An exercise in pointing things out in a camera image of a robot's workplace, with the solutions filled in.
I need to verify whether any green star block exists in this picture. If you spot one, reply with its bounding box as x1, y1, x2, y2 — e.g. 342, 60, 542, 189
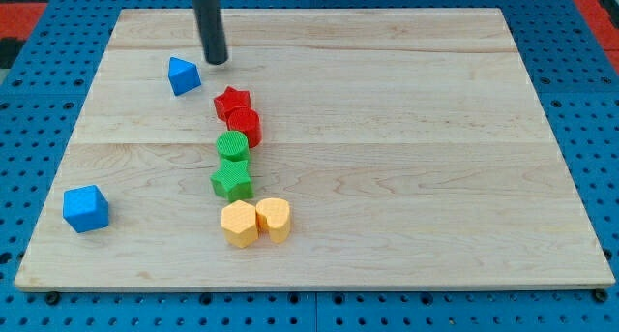
210, 159, 253, 202

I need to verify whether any yellow heart block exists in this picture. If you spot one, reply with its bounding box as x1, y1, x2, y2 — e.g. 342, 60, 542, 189
255, 197, 291, 243

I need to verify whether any red star block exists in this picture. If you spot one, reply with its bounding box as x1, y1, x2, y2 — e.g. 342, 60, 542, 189
214, 86, 251, 121

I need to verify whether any blue triangle block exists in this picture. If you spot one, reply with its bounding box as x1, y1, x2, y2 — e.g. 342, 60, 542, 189
167, 57, 201, 96

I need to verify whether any blue cube block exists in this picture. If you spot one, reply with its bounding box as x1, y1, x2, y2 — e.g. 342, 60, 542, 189
62, 185, 109, 233

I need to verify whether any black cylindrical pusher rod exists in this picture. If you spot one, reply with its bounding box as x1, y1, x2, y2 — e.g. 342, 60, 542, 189
192, 0, 228, 65

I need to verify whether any yellow hexagon block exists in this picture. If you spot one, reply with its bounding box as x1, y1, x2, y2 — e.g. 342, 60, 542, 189
221, 200, 259, 248

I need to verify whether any wooden board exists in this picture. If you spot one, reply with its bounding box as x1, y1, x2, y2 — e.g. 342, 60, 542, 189
15, 8, 615, 292

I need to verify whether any red cylinder block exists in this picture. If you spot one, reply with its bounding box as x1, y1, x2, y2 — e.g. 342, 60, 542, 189
226, 107, 262, 148

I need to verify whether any green cylinder block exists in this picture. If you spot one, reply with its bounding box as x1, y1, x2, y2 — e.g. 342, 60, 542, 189
216, 131, 250, 162

